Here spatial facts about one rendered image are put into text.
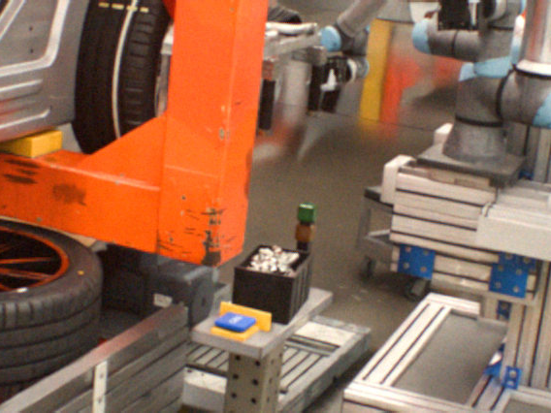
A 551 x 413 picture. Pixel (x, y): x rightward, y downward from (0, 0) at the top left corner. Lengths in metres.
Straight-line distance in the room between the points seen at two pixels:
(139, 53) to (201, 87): 0.44
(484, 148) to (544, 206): 0.19
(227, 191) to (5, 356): 0.63
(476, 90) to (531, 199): 0.28
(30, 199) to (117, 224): 0.25
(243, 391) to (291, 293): 0.27
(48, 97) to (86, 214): 0.31
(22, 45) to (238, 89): 0.55
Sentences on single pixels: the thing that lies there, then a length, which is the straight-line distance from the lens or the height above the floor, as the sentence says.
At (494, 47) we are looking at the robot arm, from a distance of 2.60.
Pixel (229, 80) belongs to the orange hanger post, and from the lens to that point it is 2.78.
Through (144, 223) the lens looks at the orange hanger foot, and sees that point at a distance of 2.95.
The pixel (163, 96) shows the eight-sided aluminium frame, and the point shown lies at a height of 0.82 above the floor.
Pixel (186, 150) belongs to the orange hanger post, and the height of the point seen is 0.78.
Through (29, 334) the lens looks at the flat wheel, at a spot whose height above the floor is 0.43.
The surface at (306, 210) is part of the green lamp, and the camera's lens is 2.97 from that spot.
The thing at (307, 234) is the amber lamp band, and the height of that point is 0.59.
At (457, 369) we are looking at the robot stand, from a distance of 3.32.
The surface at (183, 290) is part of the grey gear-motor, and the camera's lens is 3.18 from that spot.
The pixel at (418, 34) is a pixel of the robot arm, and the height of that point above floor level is 1.12.
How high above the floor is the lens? 1.46
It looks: 16 degrees down
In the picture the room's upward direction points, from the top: 6 degrees clockwise
